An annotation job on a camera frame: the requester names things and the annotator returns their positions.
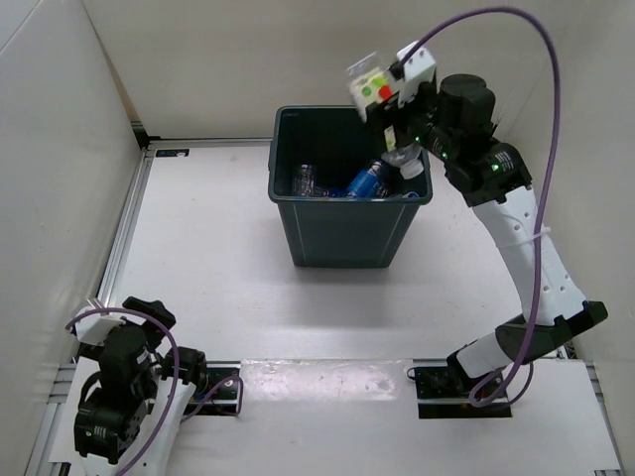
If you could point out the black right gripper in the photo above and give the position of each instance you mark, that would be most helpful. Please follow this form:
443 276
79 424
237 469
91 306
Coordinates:
389 113

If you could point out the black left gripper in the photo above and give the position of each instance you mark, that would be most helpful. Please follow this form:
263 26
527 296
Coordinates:
154 309

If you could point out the clear bottle apple label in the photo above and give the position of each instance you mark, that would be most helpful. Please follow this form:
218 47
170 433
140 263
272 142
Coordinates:
368 83

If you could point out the clear bottle light blue label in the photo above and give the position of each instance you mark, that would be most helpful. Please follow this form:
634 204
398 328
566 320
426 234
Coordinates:
374 181

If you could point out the clear bottle dark blue label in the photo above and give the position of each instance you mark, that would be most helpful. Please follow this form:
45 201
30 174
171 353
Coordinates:
304 180

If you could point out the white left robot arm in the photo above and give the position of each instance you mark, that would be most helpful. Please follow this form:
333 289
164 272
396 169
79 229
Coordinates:
129 411

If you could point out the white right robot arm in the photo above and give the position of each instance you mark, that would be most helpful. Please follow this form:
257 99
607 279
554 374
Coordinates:
452 120

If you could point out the crushed bottle inside bin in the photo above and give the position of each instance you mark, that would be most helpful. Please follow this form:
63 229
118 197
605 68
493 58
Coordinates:
329 192

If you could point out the dark green plastic bin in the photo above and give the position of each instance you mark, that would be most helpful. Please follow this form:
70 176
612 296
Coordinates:
348 233

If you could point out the black blue table sticker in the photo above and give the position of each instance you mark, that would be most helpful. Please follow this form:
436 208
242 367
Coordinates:
172 153

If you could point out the aluminium table frame rail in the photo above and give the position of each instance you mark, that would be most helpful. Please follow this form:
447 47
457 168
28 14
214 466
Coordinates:
116 263

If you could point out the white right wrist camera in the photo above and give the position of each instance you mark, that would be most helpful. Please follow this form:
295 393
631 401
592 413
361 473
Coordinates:
419 68

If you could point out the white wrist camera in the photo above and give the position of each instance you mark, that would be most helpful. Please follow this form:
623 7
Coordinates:
419 68
94 329

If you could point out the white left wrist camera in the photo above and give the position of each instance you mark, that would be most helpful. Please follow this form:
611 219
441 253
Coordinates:
94 329

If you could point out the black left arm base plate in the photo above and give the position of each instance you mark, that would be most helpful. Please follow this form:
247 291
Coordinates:
222 392

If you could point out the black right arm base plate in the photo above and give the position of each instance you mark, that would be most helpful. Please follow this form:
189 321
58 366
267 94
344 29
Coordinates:
439 397

